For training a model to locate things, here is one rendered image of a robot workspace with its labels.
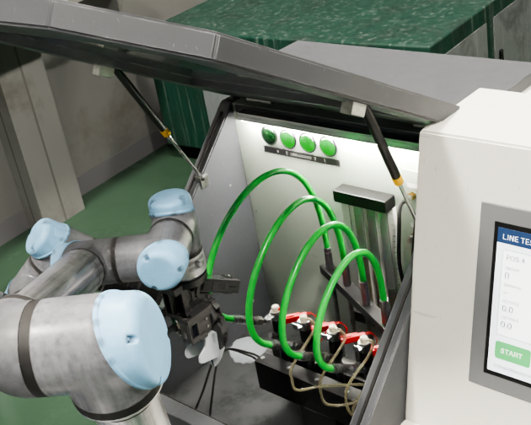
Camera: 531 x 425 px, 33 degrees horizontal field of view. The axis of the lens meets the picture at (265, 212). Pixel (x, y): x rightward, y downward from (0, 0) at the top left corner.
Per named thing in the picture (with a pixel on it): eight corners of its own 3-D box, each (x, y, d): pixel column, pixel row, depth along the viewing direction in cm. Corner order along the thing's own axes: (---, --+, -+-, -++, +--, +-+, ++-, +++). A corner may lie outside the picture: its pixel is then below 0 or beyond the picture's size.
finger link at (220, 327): (206, 345, 165) (197, 306, 161) (213, 340, 166) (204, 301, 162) (225, 352, 162) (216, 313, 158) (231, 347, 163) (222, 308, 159)
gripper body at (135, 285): (141, 309, 177) (88, 287, 170) (158, 268, 178) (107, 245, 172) (158, 315, 170) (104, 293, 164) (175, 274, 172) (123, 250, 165)
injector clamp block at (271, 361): (264, 411, 210) (254, 359, 204) (291, 387, 217) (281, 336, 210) (383, 465, 189) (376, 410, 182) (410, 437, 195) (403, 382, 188)
